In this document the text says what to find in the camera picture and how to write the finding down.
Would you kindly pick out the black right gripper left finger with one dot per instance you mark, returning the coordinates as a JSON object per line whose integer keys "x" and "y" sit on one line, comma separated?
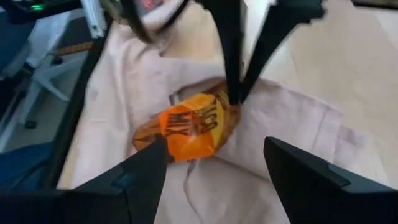
{"x": 133, "y": 193}

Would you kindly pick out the beige cloth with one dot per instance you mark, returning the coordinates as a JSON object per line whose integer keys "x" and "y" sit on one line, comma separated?
{"x": 280, "y": 124}

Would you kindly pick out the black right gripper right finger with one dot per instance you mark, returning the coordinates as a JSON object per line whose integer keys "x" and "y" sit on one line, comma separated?
{"x": 308, "y": 186}

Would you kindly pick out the patterned smoked paprika tin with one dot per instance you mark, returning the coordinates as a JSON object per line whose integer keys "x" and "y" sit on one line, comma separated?
{"x": 149, "y": 6}

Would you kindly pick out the black device green light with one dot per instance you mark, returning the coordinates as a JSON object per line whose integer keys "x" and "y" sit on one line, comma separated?
{"x": 46, "y": 9}

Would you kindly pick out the orange taco seasoning packet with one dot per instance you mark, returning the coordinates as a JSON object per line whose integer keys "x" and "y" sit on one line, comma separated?
{"x": 192, "y": 124}

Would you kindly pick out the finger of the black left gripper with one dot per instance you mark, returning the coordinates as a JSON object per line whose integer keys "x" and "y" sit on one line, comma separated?
{"x": 280, "y": 28}
{"x": 231, "y": 46}

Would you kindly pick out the silver aluminium extrusion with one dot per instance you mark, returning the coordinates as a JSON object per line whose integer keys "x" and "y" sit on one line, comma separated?
{"x": 93, "y": 18}

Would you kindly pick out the blue object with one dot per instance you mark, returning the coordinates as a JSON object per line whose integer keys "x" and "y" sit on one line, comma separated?
{"x": 21, "y": 168}

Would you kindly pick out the black aluminium frame rail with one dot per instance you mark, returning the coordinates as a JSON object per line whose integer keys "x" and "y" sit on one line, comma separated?
{"x": 79, "y": 102}
{"x": 376, "y": 2}

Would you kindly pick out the white office chair base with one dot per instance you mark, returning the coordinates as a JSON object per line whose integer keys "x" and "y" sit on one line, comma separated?
{"x": 38, "y": 74}

